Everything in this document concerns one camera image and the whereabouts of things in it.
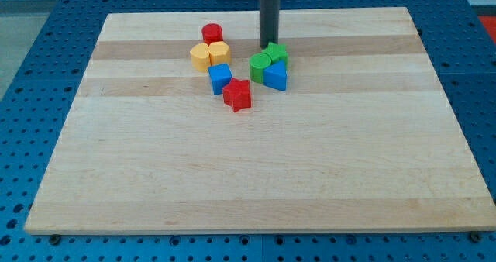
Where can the green star block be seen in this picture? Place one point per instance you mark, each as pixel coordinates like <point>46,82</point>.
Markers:
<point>276,52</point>

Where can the red star block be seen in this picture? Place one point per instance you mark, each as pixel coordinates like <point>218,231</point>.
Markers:
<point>237,94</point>

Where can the blue triangle block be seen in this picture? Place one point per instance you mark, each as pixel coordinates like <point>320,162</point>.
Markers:
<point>275,76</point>

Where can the blue cube block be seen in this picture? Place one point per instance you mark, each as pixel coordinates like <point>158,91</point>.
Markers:
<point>220,75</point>

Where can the green cylinder block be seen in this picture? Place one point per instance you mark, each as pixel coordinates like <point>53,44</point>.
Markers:
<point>258,63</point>

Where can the yellow hexagon block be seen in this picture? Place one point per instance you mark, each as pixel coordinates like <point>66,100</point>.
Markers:
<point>219,52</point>

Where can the yellow heart block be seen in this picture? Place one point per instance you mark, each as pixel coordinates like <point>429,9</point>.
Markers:
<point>200,57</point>

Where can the red cylinder block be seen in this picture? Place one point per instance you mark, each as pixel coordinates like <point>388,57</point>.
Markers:
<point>211,33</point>

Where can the wooden board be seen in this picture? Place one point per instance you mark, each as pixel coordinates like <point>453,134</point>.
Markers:
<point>364,139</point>

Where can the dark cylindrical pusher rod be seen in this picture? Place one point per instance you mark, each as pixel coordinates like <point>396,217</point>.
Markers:
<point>269,22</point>

